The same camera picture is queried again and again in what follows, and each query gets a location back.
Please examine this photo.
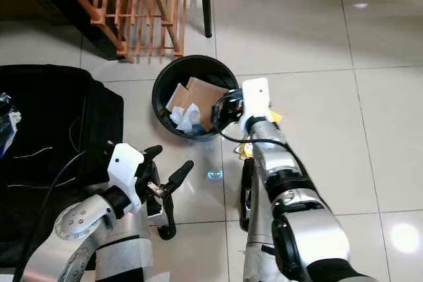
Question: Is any white crumpled paper ball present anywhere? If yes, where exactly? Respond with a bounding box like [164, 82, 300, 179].
[169, 103, 203, 135]

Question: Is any yellow wrapper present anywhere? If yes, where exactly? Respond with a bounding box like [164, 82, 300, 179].
[237, 110, 283, 159]

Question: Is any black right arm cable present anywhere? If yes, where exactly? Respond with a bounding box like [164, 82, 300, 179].
[213, 90, 319, 194]

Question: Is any blue and white packet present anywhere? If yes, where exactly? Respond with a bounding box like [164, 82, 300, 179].
[0, 93, 22, 158]

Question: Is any brown cardboard piece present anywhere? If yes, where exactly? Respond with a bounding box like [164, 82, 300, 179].
[167, 77, 230, 131]

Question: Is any black fabric bag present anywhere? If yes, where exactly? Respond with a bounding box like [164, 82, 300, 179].
[0, 63, 126, 270]

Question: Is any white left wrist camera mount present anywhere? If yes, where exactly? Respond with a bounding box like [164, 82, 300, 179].
[108, 142, 147, 197]

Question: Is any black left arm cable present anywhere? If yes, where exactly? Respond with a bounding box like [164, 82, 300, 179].
[13, 149, 114, 282]

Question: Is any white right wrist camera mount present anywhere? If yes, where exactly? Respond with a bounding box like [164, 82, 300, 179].
[239, 77, 271, 131]

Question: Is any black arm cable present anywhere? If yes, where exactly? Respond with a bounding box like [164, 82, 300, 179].
[213, 90, 319, 194]
[13, 149, 114, 282]

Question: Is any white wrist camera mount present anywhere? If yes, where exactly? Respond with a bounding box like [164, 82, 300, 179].
[108, 142, 147, 197]
[239, 77, 271, 131]

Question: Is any wooden slatted rack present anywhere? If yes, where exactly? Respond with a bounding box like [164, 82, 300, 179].
[42, 0, 187, 63]

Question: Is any black round rubbish bin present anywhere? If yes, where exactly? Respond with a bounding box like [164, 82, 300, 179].
[151, 55, 241, 141]

